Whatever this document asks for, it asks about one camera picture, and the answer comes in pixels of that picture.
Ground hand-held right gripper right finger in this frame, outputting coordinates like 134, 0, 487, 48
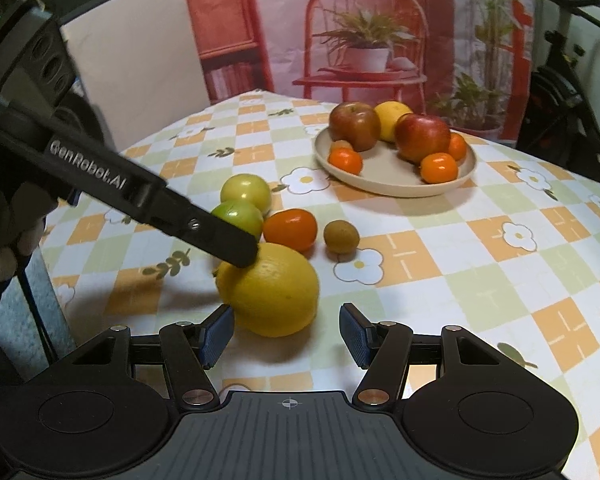
339, 302, 503, 406

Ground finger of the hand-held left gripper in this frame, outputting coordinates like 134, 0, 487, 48
0, 94, 259, 269

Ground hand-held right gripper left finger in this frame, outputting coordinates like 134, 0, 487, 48
72, 304, 237, 408

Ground large yellow lemon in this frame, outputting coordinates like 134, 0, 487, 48
374, 101, 415, 143
215, 242, 321, 338

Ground beige plate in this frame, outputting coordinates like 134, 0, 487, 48
313, 125, 477, 198

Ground orange tangerine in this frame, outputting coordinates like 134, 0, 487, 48
263, 208, 318, 253
447, 131, 468, 162
420, 152, 457, 184
328, 147, 364, 176

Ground red apple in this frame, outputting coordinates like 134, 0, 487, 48
394, 113, 452, 164
328, 102, 382, 153

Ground person's left hand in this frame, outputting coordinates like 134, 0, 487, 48
0, 180, 58, 315

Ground green round fruit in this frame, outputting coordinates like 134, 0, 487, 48
210, 200, 265, 241

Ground yellow-green round fruit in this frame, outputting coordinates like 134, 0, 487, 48
220, 173, 273, 213

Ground checkered floral tablecloth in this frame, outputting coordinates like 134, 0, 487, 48
39, 88, 600, 480

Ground grey fuzzy rug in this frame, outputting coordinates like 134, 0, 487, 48
0, 252, 76, 361

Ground printed room scene backdrop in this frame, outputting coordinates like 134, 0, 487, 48
180, 0, 536, 148

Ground black exercise bike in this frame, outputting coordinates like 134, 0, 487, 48
522, 0, 600, 171

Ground black cable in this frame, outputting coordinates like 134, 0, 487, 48
16, 257, 58, 363

